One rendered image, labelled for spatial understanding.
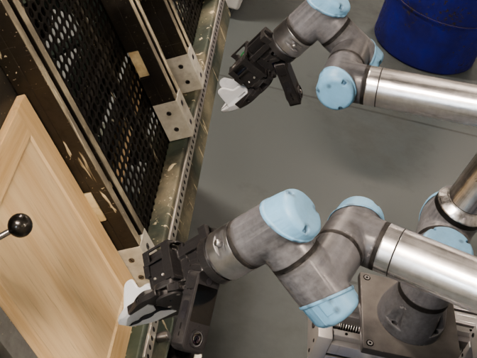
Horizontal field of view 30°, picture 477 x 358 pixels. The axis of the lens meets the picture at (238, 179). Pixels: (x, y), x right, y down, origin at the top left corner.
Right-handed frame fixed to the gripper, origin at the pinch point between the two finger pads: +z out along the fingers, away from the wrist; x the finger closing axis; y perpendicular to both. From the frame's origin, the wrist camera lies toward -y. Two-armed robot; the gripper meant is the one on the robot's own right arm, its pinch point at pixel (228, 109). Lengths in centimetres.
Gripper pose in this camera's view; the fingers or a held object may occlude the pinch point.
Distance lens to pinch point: 192.3
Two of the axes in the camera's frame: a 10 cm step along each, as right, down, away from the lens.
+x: -0.8, 6.4, -7.6
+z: -6.5, 5.5, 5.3
